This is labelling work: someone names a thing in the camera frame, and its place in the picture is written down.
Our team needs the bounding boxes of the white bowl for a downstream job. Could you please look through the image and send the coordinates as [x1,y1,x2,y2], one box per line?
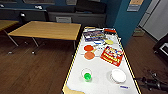
[110,68,128,84]

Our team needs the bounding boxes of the orange red game pieces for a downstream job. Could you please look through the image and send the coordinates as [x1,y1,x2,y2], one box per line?
[99,45,125,67]

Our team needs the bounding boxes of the white-top wooden table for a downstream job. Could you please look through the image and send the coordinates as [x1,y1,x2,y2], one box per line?
[61,25,143,94]

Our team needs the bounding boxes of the yellow plastic bowl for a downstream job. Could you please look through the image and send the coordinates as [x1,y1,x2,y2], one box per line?
[104,39,115,46]

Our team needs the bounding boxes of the red black game box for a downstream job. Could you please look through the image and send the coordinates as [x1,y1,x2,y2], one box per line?
[103,28,118,35]

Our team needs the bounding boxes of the blue white card deck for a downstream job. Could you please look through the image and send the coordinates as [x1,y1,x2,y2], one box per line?
[93,40,103,46]

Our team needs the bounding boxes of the colourful game board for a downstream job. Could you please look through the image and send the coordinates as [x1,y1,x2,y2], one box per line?
[82,29,105,43]

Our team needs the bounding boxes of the light grey cushion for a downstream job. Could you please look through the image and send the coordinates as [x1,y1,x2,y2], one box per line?
[54,15,73,24]

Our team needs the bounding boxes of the long wooden table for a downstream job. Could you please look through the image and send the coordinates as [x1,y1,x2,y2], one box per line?
[7,20,82,55]
[0,19,21,48]

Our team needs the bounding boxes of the dark grey bench sofa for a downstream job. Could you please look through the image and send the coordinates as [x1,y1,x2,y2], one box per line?
[0,7,48,24]

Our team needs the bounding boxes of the yellow wall sign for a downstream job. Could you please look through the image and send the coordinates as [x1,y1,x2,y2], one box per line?
[126,0,145,13]

